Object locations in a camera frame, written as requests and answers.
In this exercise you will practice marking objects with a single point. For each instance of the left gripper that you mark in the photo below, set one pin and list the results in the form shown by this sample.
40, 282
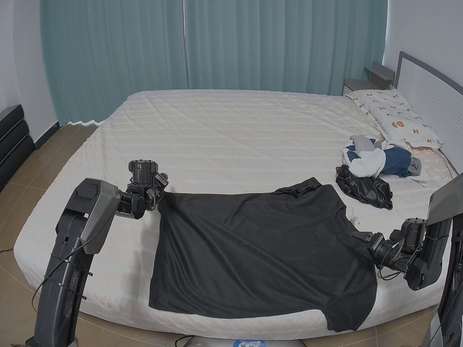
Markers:
153, 193

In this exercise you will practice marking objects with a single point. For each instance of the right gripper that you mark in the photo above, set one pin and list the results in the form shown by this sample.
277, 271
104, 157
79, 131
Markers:
379, 249

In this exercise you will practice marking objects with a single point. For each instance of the black T-shirt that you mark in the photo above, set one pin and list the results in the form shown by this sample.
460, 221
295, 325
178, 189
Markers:
253, 248

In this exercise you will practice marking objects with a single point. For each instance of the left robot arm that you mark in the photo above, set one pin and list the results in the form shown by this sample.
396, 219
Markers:
86, 208

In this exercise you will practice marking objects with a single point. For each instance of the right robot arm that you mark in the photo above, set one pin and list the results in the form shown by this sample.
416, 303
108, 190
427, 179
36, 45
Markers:
430, 251

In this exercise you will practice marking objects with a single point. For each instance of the pile of clothes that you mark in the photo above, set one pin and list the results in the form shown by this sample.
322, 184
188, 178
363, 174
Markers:
365, 164

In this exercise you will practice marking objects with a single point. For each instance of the bed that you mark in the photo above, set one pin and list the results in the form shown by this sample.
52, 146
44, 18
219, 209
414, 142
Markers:
217, 139

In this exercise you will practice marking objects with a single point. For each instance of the black shiny garment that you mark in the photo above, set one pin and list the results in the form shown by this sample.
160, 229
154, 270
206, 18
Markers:
365, 192

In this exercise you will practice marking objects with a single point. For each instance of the white printed pillow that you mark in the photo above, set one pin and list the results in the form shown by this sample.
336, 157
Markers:
398, 118

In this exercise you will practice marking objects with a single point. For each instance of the blue-green curtain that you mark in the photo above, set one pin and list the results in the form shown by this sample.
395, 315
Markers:
115, 49
282, 34

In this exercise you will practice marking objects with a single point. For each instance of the black chest of drawers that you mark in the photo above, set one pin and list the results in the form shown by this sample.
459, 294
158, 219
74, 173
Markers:
12, 139

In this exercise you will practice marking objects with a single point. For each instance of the grey bedside table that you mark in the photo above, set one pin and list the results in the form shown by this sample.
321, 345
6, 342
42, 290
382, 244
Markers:
376, 74

